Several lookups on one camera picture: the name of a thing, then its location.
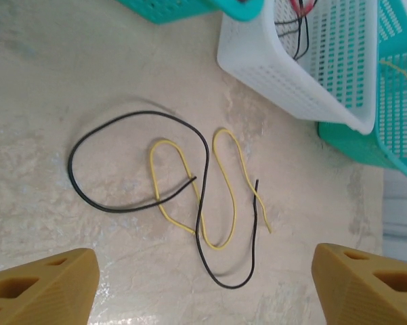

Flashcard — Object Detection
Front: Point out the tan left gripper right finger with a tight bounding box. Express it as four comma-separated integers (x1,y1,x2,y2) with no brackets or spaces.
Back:
311,242,407,325

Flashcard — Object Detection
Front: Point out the long black cable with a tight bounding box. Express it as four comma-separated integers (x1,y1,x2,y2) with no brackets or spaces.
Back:
67,110,260,290

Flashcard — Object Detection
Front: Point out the red cable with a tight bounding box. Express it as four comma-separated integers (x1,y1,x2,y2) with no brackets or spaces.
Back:
288,0,321,16

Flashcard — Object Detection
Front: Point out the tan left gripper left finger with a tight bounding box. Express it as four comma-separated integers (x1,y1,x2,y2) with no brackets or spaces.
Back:
0,248,100,325

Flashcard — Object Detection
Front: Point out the white plastic basket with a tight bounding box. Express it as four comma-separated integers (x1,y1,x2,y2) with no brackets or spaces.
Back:
216,0,382,135

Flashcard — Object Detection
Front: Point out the teal plastic basket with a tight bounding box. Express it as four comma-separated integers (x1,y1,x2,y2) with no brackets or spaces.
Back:
116,0,265,24
317,0,407,180

